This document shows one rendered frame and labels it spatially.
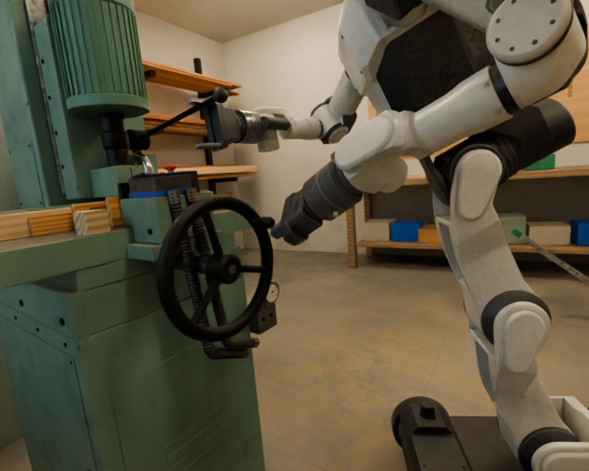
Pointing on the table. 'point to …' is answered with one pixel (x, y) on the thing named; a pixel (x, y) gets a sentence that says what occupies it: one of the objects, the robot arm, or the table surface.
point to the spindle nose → (114, 138)
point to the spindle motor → (99, 57)
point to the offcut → (92, 221)
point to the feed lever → (139, 138)
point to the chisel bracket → (105, 181)
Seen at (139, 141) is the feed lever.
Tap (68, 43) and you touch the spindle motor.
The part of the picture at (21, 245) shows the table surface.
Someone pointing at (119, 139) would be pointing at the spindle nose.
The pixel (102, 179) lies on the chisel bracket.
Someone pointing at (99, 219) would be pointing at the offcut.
